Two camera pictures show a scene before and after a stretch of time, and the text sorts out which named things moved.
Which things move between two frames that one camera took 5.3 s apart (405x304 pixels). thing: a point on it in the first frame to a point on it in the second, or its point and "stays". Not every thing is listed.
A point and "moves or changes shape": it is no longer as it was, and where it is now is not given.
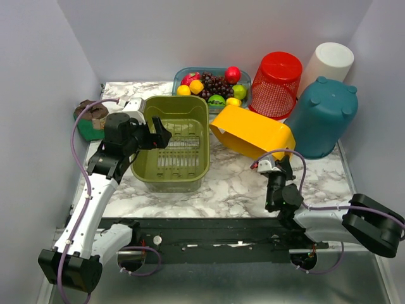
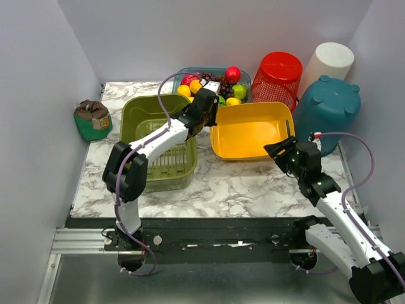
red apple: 233,75 stays
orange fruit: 196,87 stays
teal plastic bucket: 321,116 stays
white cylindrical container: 330,61 stays
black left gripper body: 145,139 to 210,120
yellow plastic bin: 252,131 moves or changes shape
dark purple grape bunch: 215,85 stays
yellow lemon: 183,90 stays
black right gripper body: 278,180 to 286,161
